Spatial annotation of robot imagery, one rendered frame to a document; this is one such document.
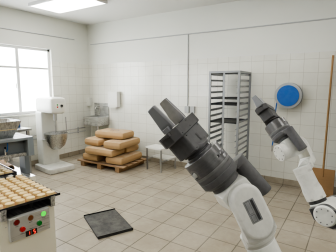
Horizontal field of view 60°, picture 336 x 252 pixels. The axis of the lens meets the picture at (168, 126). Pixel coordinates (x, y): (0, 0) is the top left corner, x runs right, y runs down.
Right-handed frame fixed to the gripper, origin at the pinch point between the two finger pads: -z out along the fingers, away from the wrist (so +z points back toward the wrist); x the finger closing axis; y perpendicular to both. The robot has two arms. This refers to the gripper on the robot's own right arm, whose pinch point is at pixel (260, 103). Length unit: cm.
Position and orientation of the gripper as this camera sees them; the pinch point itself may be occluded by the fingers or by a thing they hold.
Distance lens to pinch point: 130.4
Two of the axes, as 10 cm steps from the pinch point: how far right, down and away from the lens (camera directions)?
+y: -6.8, 5.9, 4.4
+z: 4.0, 8.0, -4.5
